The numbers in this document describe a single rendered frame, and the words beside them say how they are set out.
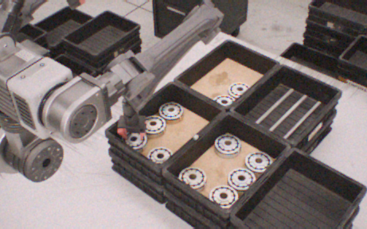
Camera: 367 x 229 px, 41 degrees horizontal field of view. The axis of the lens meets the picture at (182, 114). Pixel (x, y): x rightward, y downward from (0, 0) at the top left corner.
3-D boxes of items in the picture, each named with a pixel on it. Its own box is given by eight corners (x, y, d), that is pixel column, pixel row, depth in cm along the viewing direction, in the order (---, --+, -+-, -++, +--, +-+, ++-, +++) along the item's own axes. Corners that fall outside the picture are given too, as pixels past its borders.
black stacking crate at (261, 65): (226, 130, 204) (227, 110, 196) (173, 100, 218) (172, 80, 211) (278, 83, 226) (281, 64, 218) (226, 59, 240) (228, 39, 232)
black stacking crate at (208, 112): (161, 190, 183) (159, 170, 175) (107, 152, 197) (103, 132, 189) (225, 131, 204) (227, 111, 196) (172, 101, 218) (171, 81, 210)
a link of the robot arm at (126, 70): (106, 71, 125) (120, 87, 125) (132, 52, 131) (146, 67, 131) (97, 88, 133) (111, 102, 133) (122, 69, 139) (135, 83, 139)
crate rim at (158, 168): (160, 174, 176) (159, 169, 174) (103, 135, 190) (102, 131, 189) (227, 114, 197) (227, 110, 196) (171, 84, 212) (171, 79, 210)
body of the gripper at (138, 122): (120, 118, 191) (118, 104, 186) (146, 119, 191) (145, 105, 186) (117, 130, 187) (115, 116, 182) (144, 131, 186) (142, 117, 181)
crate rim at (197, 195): (227, 219, 161) (227, 215, 160) (160, 174, 176) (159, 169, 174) (291, 150, 183) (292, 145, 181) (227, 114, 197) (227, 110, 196)
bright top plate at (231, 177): (244, 195, 175) (244, 194, 174) (222, 180, 179) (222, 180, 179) (260, 178, 180) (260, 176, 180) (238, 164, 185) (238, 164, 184)
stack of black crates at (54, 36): (62, 88, 329) (52, 47, 305) (33, 71, 342) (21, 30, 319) (105, 60, 351) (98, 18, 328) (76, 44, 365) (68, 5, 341)
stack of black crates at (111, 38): (105, 113, 310) (95, 56, 279) (72, 95, 324) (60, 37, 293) (146, 81, 333) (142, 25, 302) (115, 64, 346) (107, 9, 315)
